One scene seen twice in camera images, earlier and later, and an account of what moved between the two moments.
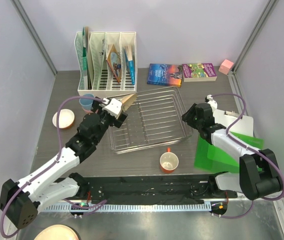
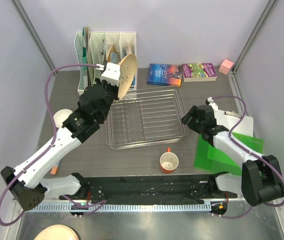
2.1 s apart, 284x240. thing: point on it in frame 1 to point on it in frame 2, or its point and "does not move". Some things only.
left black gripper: (116, 122) to (114, 87)
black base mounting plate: (154, 190) does not move
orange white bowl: (66, 118) does not move
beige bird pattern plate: (127, 101) to (128, 66)
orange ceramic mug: (169, 161) does not move
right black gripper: (188, 117) does not move
